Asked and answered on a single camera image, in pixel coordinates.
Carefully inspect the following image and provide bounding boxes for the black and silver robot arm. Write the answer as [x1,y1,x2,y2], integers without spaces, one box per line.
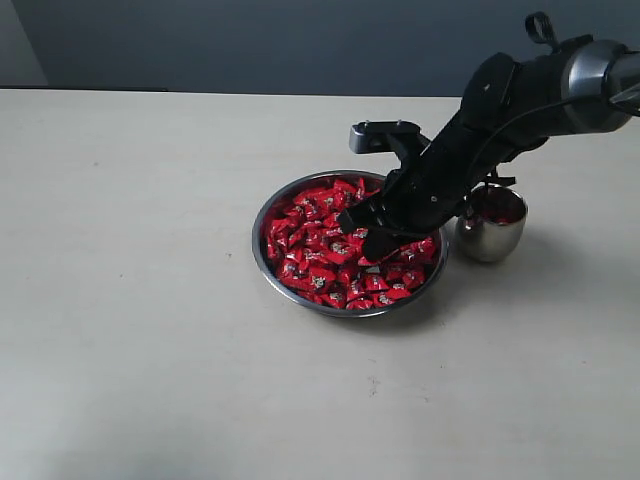
[338,12,639,261]

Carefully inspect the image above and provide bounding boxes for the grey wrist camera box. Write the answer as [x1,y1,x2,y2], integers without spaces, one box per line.
[349,120,421,154]

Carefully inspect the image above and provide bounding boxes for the round metal bowl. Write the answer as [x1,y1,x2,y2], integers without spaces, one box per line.
[251,170,450,320]

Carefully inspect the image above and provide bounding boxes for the stainless steel cup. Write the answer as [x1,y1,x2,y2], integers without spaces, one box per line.
[455,183,528,263]

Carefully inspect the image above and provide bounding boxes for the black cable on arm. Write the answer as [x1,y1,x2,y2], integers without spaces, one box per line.
[462,92,640,221]

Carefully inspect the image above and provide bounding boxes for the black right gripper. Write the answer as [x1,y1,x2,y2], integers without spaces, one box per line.
[337,113,508,263]

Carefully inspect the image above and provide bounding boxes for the red candies inside cup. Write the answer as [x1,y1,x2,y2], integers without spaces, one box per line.
[476,195,526,225]

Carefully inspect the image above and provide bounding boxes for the pile of red wrapped candies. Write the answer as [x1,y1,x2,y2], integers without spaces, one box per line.
[267,178,436,310]

